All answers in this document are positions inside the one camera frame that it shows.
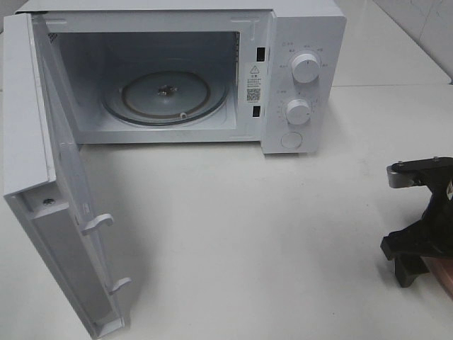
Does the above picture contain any white microwave door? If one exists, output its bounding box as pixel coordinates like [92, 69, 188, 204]
[3, 13, 130, 339]

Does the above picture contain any glass microwave turntable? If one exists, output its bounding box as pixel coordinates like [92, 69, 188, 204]
[103, 70, 229, 126]

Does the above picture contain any white microwave oven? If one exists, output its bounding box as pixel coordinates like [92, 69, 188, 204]
[13, 1, 347, 154]

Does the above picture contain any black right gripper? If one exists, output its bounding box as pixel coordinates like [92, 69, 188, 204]
[381, 157, 452, 288]

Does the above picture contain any round door release button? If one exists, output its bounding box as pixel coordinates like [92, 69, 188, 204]
[280, 132, 303, 149]

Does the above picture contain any white upper power knob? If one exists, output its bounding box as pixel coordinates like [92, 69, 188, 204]
[290, 50, 321, 84]

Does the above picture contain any pink round plate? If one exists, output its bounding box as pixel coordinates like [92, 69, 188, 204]
[423, 257, 453, 298]

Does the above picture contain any white warning label sticker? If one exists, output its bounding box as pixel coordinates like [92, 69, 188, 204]
[244, 62, 264, 103]

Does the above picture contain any white lower timer knob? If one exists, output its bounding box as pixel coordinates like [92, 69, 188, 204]
[286, 99, 311, 125]

